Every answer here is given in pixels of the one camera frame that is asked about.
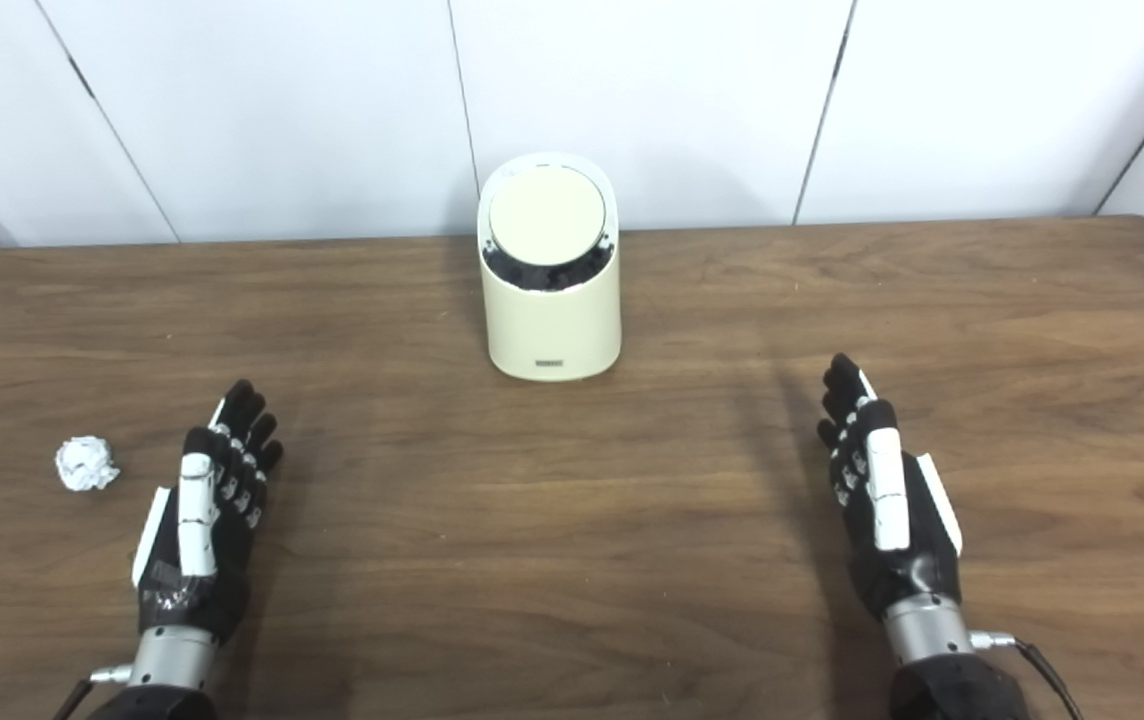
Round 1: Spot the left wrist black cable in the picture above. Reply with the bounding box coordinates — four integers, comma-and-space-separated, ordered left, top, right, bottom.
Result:
52, 665, 133, 720

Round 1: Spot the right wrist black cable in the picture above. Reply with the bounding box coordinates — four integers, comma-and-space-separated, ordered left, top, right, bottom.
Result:
970, 630, 1083, 720

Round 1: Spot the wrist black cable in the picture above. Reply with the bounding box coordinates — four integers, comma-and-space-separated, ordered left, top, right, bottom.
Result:
970, 630, 1083, 720
52, 665, 133, 720

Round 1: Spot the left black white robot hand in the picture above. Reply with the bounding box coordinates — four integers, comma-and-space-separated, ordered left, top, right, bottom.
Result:
132, 379, 285, 646

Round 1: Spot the round cream bin lid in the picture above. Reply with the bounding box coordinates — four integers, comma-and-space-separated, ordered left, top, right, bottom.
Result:
488, 165, 607, 266

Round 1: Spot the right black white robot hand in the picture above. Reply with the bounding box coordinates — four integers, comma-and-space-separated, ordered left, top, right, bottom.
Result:
817, 353, 964, 623

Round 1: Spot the cream-colored desktop bin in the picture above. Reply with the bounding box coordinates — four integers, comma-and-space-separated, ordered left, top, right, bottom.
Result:
477, 152, 623, 382

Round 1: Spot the white paper ball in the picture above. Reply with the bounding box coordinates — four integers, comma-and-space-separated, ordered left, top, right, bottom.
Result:
55, 436, 121, 492

